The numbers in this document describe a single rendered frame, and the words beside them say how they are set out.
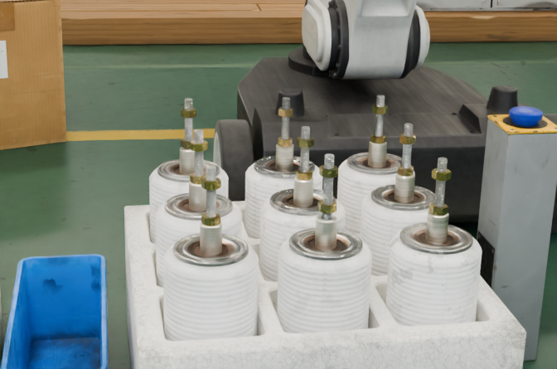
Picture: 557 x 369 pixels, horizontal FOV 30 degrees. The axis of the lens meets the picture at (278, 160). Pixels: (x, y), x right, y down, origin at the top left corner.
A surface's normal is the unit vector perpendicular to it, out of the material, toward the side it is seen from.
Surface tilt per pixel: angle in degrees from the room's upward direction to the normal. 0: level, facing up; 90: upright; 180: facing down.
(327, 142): 46
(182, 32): 90
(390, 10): 30
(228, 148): 37
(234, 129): 18
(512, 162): 90
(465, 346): 90
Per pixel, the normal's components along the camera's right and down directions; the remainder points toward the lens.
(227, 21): 0.14, 0.32
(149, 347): 0.03, -0.95
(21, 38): 0.46, 0.30
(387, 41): 0.13, 0.58
